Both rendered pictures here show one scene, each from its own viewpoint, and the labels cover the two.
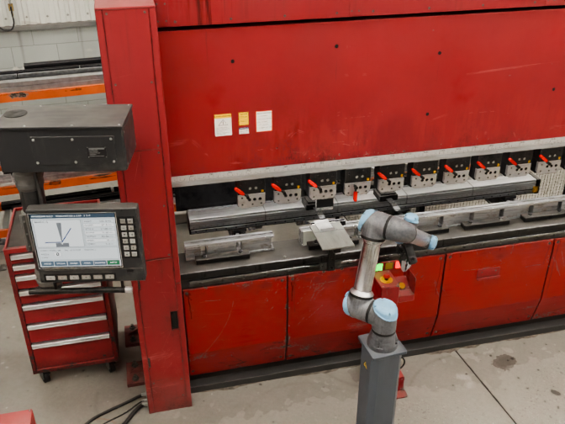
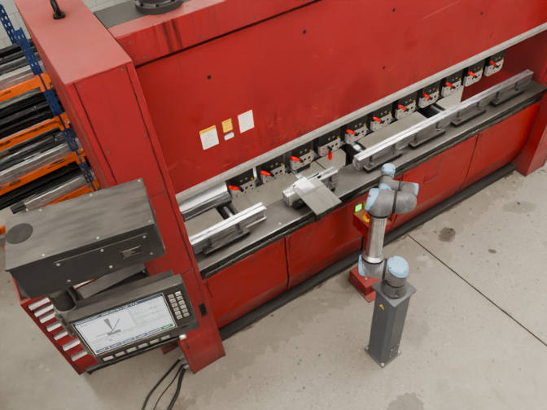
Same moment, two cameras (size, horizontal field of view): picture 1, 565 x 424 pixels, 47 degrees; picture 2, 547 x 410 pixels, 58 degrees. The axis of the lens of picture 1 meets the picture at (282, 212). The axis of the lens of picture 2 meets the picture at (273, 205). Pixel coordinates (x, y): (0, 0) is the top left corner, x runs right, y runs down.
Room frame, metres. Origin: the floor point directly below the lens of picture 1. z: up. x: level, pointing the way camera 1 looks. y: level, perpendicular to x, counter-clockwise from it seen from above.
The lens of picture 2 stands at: (1.13, 0.48, 3.20)
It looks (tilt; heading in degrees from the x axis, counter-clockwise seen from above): 47 degrees down; 346
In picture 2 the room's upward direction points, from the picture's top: 6 degrees counter-clockwise
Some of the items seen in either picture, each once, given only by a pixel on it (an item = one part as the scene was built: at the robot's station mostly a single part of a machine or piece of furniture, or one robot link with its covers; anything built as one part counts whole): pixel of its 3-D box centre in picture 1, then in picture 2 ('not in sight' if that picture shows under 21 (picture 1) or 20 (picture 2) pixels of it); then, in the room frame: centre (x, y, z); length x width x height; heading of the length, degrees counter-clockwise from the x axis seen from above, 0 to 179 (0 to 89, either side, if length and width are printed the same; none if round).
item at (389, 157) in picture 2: (424, 230); (382, 160); (3.34, -0.84, 0.89); 0.30 x 0.05 x 0.03; 104
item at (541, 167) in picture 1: (546, 157); (470, 70); (3.57, -1.57, 1.26); 0.15 x 0.09 x 0.17; 104
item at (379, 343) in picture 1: (382, 335); (395, 282); (2.47, -0.48, 0.82); 0.15 x 0.15 x 0.10
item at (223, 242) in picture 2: (222, 257); (226, 241); (3.06, 0.33, 0.89); 0.30 x 0.05 x 0.03; 104
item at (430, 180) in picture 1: (421, 171); (378, 114); (3.39, -0.80, 1.26); 0.15 x 0.09 x 0.17; 104
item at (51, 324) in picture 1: (68, 294); (85, 301); (3.24, 1.30, 0.50); 0.50 x 0.50 x 1.00; 14
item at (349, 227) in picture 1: (332, 232); (310, 186); (3.27, -0.29, 0.92); 0.39 x 0.06 x 0.10; 104
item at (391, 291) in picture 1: (393, 282); (372, 216); (3.02, -0.62, 0.75); 0.20 x 0.16 x 0.18; 104
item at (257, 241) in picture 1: (229, 245); (228, 228); (3.12, 0.30, 0.92); 0.50 x 0.06 x 0.10; 104
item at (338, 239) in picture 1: (331, 235); (317, 195); (3.11, -0.27, 1.00); 0.26 x 0.18 x 0.01; 14
